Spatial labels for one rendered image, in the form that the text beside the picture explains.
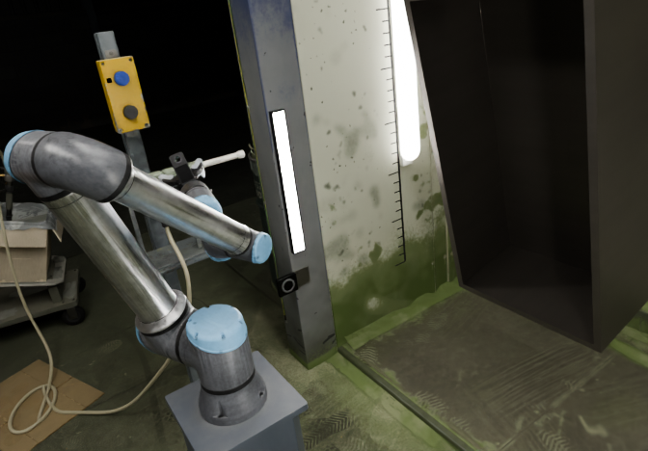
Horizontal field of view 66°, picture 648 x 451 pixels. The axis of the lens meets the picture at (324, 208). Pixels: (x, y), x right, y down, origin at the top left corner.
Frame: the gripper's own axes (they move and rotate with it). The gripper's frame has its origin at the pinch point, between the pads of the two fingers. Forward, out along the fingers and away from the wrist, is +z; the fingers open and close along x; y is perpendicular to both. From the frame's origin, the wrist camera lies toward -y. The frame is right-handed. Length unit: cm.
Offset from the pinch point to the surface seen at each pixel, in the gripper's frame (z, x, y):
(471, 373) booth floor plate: -44, 76, 127
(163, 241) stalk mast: 25.3, -17.7, 38.4
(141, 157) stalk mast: 29.9, -10.5, 3.1
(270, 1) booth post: 25, 56, -35
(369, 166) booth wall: 22, 80, 47
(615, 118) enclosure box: -82, 104, 2
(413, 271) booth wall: 17, 89, 116
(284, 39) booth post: 24, 57, -21
